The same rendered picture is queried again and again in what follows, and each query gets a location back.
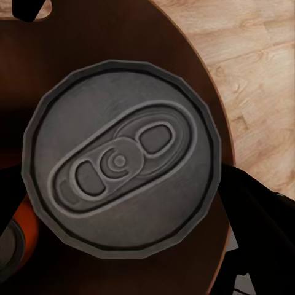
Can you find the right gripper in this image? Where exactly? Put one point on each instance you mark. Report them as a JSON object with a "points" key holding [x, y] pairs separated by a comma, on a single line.
{"points": [[26, 10]]}

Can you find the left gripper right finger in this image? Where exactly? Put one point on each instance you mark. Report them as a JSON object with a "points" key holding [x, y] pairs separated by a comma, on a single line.
{"points": [[264, 227]]}

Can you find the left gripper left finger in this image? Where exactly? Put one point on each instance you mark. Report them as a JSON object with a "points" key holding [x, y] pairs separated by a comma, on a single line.
{"points": [[12, 192]]}

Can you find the trash can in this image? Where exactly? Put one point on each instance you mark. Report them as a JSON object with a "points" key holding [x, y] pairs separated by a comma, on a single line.
{"points": [[34, 58]]}

